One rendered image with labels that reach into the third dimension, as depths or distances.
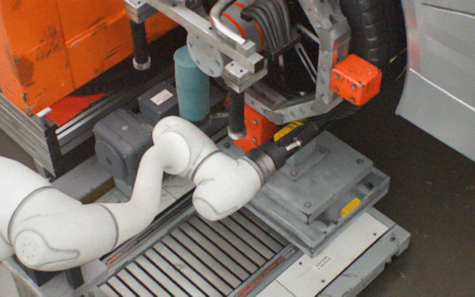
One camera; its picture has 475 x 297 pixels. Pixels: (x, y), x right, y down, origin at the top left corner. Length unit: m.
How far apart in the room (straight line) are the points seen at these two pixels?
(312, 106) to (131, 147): 0.61
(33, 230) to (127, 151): 0.96
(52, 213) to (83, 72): 0.95
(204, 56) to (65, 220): 0.67
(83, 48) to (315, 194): 0.80
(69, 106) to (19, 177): 1.19
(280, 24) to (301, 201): 0.81
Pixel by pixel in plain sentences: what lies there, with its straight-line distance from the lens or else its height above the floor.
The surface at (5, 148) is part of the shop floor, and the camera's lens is 3.10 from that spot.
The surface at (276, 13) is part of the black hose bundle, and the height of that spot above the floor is 1.04.
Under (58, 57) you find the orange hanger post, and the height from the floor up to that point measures 0.67.
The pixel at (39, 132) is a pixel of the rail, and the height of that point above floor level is 0.30.
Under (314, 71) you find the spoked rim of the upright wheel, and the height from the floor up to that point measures 0.72.
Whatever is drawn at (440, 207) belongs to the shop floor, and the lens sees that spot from 2.87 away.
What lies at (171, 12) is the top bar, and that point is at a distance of 1.98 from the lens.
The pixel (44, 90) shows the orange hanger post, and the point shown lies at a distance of 2.39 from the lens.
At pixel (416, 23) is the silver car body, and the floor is 1.03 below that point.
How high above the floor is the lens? 2.20
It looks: 47 degrees down
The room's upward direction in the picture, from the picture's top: 1 degrees counter-clockwise
